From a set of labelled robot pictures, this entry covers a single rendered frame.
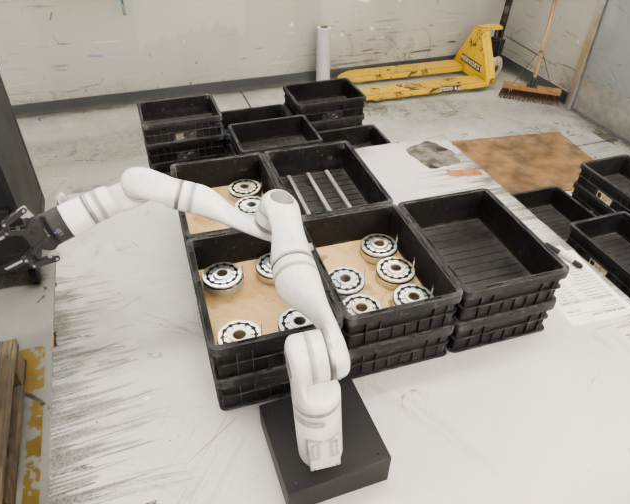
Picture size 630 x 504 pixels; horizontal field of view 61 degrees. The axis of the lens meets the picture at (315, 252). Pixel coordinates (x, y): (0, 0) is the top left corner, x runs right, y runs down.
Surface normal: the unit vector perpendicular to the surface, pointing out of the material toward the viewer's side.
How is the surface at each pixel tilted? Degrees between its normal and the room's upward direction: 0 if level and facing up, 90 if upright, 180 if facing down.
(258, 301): 0
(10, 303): 0
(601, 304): 0
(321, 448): 89
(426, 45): 90
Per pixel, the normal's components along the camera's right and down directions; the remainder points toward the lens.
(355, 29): 0.33, 0.60
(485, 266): 0.02, -0.77
